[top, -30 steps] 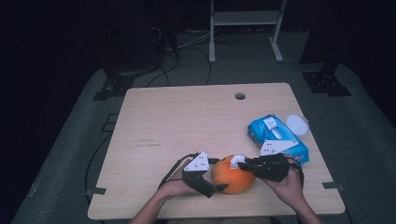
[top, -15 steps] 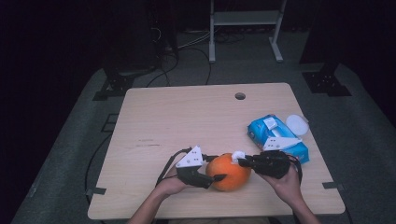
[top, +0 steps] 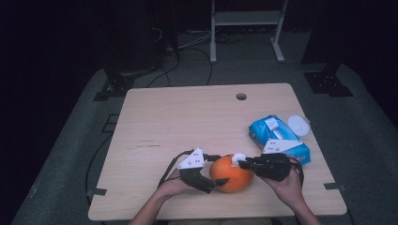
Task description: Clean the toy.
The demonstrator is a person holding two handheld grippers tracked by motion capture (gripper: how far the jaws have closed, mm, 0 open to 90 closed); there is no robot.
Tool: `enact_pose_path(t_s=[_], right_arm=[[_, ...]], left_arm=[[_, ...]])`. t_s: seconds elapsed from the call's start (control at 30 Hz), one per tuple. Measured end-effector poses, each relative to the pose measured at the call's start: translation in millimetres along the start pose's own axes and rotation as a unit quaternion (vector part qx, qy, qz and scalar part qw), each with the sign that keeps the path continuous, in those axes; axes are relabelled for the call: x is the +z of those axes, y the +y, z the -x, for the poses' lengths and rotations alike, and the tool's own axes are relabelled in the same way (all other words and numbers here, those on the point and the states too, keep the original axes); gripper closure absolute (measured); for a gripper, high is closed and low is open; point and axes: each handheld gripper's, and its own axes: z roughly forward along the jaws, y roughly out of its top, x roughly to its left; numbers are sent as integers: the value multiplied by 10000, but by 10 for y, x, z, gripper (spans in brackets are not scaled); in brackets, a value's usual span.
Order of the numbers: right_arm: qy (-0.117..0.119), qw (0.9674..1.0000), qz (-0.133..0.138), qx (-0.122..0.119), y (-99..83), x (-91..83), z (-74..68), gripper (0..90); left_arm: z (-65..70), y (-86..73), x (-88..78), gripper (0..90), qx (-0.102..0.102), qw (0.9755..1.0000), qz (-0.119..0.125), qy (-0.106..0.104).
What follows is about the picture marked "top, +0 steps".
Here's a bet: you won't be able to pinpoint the white metal stand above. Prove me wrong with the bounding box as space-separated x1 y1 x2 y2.
210 0 289 64

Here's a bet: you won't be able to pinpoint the blue wet wipes pack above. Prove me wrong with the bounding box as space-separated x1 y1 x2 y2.
248 114 312 166

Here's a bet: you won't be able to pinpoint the dark equipment cabinet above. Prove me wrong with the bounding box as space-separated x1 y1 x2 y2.
101 0 180 73

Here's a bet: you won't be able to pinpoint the person's left hand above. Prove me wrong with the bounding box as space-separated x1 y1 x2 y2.
156 170 197 200

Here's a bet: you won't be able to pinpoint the person's right hand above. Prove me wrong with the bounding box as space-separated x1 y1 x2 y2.
261 168 305 212

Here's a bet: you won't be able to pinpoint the dark tape strip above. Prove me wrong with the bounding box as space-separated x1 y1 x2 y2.
323 182 347 192
85 187 108 198

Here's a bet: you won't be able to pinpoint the left hand-held gripper black cable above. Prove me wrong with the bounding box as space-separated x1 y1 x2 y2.
158 149 195 189

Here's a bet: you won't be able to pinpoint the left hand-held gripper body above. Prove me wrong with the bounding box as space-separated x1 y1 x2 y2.
176 147 218 194

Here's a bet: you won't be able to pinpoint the white floor cables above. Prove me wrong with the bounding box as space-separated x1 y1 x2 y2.
177 30 214 51

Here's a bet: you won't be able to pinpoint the thin black floor cable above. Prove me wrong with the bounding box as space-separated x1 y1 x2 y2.
84 133 115 201

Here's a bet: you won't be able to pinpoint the orange plush toy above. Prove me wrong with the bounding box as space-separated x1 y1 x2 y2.
208 154 255 194

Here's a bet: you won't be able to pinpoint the white round lid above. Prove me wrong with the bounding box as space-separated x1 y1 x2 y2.
286 114 312 138

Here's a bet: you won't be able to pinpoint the white wet wipe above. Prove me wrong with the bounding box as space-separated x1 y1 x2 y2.
231 152 247 166

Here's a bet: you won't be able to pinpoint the black stand base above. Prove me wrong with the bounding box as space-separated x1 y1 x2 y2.
93 69 136 102
303 62 355 98

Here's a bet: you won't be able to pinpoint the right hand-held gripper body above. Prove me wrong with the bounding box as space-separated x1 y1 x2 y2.
250 139 304 183

